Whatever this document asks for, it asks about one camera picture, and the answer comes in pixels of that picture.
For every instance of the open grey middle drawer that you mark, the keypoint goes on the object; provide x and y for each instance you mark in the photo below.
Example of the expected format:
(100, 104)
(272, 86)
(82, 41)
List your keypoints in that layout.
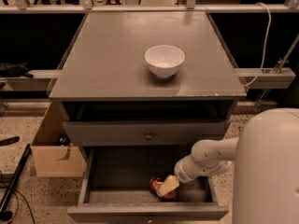
(116, 188)

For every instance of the closed grey top drawer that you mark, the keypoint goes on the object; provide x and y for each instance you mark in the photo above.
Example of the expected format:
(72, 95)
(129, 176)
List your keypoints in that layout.
(143, 133)

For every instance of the white ceramic bowl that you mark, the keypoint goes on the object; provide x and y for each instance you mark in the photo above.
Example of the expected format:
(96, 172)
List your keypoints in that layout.
(164, 60)

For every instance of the black pole on floor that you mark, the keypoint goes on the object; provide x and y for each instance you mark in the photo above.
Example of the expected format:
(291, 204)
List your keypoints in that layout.
(14, 180)

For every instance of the grey wooden drawer cabinet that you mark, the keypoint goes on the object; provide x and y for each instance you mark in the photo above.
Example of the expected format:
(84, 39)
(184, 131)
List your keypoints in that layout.
(106, 76)

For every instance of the metal diagonal brace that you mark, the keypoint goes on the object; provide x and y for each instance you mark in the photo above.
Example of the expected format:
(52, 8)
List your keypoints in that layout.
(275, 70)

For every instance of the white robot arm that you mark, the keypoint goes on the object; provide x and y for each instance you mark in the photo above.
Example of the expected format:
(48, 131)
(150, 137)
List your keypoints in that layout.
(266, 173)

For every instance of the metal railing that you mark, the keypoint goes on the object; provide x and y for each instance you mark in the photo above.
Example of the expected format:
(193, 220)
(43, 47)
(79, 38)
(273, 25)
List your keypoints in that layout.
(87, 6)

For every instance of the black bag on ledge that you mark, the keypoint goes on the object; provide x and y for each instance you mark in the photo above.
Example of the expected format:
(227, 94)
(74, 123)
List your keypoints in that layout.
(15, 70)

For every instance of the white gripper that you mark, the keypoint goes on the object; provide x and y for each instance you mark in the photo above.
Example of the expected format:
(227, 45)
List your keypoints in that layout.
(183, 172)

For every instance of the cardboard box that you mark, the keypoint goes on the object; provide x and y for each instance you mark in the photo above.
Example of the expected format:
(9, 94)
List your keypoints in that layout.
(51, 158)

